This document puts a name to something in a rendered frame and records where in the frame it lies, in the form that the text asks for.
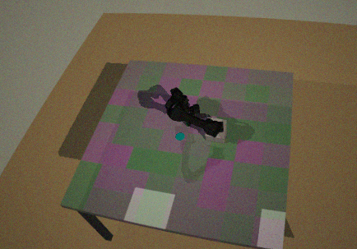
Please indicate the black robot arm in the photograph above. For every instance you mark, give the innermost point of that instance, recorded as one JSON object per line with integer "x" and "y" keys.
{"x": 178, "y": 113}

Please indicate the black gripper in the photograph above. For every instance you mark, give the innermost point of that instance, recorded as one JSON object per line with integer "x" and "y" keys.
{"x": 192, "y": 109}

